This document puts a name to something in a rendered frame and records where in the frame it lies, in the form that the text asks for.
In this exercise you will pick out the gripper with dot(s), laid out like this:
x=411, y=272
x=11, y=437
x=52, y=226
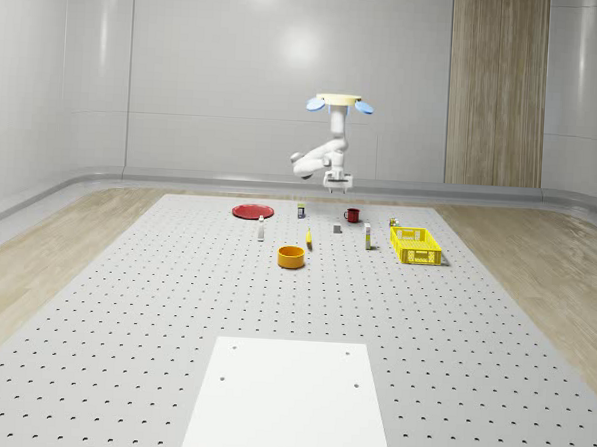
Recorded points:
x=338, y=179

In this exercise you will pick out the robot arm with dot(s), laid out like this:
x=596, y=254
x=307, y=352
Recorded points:
x=336, y=135

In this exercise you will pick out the red mug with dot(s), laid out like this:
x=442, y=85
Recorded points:
x=353, y=216

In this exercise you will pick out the flat-sided can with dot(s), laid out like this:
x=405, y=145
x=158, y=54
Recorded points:
x=301, y=212

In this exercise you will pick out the yellow white carton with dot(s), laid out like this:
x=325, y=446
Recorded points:
x=367, y=237

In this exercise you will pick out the banana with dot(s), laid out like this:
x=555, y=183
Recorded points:
x=308, y=239

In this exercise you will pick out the drone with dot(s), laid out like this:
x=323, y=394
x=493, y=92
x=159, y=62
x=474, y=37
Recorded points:
x=339, y=98

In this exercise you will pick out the red plate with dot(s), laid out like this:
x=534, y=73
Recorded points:
x=253, y=211

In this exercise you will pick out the small white bottle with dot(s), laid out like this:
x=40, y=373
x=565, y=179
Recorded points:
x=261, y=231

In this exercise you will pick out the yellow bowl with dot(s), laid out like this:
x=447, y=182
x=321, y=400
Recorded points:
x=290, y=260

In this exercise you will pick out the yellow basket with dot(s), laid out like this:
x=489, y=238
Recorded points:
x=411, y=256

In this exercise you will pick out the white board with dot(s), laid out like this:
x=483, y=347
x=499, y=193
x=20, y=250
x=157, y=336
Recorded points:
x=289, y=408

